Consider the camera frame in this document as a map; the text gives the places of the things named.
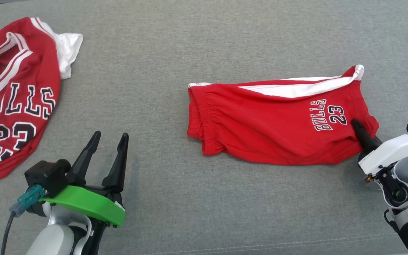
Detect red Bulls 23 jersey shirt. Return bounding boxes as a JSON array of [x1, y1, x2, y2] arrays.
[[0, 17, 84, 185]]

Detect red Bulls 23 shorts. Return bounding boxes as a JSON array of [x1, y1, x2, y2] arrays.
[[187, 64, 380, 166]]

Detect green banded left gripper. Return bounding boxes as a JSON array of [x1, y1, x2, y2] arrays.
[[39, 131, 129, 227]]

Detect teal connector with black cable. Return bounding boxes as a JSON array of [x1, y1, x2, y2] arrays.
[[0, 184, 45, 255]]

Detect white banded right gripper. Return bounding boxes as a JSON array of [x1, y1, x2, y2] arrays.
[[351, 119, 408, 175]]

